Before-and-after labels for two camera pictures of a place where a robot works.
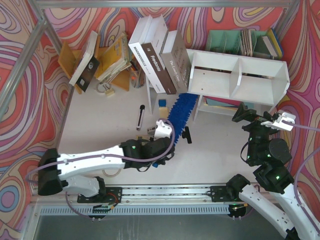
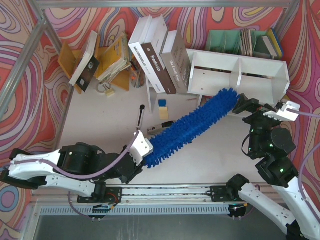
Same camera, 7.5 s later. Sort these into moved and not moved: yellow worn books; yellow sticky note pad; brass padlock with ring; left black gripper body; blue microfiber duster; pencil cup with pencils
Moved: blue microfiber duster; left black gripper body
Not moved: yellow worn books; yellow sticky note pad; pencil cup with pencils; brass padlock with ring
